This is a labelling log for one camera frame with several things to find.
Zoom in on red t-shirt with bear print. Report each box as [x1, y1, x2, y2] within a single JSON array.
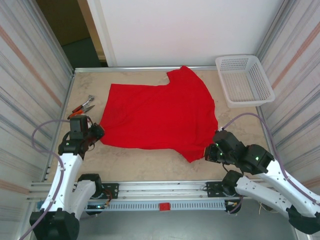
[[99, 65, 220, 164]]

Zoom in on small black electronics board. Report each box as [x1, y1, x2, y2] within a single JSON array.
[[86, 203, 104, 216], [224, 199, 242, 215]]

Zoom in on white perforated plastic basket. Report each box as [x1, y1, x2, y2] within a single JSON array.
[[215, 54, 276, 109]]

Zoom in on aluminium table edge strip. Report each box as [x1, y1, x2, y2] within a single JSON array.
[[74, 65, 218, 74]]

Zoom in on red-handled silver wrench tool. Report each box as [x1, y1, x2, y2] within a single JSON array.
[[71, 94, 95, 113]]

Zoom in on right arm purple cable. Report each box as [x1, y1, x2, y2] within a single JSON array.
[[221, 112, 320, 215]]

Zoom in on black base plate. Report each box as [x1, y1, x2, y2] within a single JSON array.
[[98, 183, 120, 200], [205, 181, 242, 199]]

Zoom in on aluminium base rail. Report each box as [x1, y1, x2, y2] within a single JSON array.
[[28, 179, 263, 201]]

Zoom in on beige string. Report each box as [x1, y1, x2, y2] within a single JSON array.
[[258, 202, 278, 215]]

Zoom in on white slotted cable duct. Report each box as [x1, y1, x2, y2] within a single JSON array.
[[84, 201, 227, 213]]

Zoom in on tan wooden door frame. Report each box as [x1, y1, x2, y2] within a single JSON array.
[[76, 0, 109, 62]]

